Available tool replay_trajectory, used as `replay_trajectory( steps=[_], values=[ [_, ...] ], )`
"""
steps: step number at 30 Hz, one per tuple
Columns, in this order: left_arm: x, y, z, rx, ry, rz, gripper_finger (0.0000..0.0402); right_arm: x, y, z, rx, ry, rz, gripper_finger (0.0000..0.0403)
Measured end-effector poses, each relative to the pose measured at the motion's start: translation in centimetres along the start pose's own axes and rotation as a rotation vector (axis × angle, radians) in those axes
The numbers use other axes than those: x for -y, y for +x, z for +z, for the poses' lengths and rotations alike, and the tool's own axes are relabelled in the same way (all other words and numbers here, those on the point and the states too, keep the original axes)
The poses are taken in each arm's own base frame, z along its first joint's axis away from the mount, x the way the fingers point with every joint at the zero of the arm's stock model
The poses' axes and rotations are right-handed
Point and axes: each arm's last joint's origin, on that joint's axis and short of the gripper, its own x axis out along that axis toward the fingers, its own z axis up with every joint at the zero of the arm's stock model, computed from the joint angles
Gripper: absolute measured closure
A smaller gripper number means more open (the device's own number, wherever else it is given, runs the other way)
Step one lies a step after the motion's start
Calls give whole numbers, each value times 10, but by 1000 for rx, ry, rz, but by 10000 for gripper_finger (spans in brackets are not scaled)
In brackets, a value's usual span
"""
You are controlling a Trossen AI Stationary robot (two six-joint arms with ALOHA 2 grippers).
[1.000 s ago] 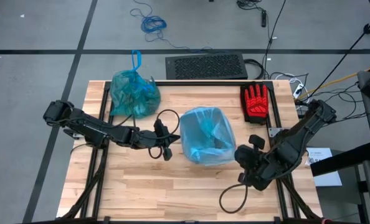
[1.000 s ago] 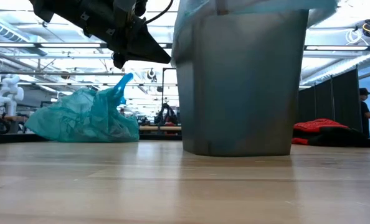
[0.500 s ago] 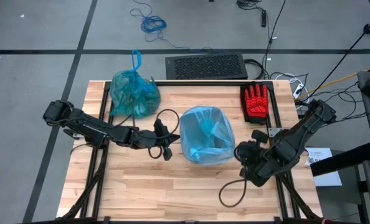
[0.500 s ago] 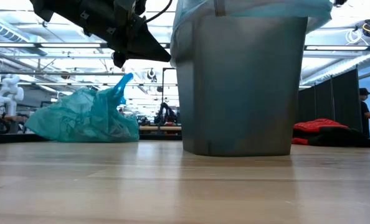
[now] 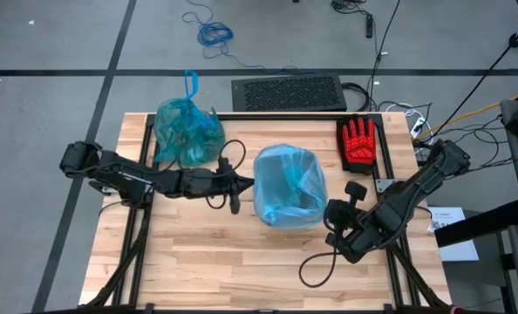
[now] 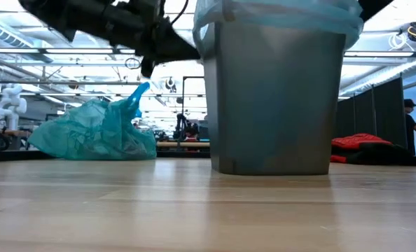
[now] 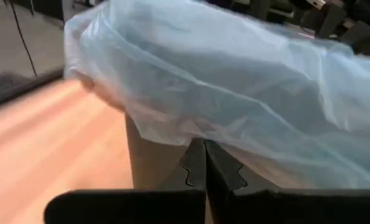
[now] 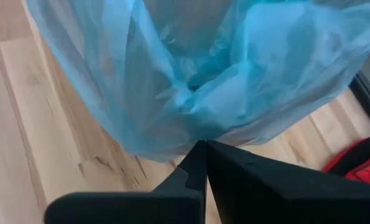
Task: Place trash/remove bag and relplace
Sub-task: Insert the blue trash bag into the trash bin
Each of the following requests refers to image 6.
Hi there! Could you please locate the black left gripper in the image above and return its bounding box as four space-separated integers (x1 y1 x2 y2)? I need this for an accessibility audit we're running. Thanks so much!
102 0 201 79

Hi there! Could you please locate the teal plastic trash bag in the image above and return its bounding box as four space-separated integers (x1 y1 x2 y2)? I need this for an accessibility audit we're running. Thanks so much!
27 81 158 162

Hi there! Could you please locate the dark translucent trash bin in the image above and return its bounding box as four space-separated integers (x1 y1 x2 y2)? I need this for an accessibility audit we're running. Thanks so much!
202 20 347 176

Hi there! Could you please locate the light blue trash bag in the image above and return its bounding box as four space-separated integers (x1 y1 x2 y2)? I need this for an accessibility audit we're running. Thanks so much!
192 0 365 59

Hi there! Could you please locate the background wooden table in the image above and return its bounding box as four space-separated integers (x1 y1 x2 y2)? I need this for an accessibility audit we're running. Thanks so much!
156 141 211 152

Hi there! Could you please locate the background workbench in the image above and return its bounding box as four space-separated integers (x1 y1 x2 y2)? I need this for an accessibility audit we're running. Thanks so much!
0 126 34 151

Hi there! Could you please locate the black left camera cable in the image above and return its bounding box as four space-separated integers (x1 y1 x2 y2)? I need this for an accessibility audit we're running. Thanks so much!
169 0 190 27

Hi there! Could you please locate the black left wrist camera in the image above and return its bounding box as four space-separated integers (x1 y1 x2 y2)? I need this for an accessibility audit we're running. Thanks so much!
115 0 165 22

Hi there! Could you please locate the black partition wall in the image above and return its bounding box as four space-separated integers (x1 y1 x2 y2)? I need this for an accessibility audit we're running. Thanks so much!
334 76 408 150

